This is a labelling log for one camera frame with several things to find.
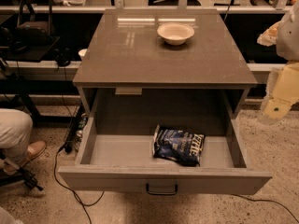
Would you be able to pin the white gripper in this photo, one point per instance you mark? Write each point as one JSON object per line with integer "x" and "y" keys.
{"x": 290, "y": 37}

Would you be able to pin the blue chip bag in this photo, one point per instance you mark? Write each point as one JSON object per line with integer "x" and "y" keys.
{"x": 176, "y": 145}

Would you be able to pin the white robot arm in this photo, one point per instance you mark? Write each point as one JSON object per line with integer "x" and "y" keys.
{"x": 287, "y": 43}

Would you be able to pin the grey cabinet with counter top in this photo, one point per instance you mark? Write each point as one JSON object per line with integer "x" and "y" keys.
{"x": 126, "y": 52}

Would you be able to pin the open grey top drawer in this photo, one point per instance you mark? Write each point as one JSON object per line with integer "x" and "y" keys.
{"x": 116, "y": 150}

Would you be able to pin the black bag on side table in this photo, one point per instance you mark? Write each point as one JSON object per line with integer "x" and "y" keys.
{"x": 30, "y": 32}

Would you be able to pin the white paper bowl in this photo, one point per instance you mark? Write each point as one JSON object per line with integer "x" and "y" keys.
{"x": 175, "y": 34}

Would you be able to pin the white paper cup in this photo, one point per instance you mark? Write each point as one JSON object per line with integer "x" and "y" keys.
{"x": 82, "y": 53}

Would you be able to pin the brown leather shoe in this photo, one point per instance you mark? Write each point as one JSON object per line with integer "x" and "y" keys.
{"x": 32, "y": 152}

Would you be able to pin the person's leg in beige trousers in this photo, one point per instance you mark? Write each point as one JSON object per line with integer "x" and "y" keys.
{"x": 15, "y": 130}

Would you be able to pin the black low side table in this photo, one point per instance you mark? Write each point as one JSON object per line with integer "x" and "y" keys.
{"x": 17, "y": 84}

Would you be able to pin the black tripod leg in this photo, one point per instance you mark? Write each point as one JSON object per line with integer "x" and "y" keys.
{"x": 22, "y": 174}

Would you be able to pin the black drawer handle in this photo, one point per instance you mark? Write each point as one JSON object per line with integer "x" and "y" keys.
{"x": 161, "y": 191}

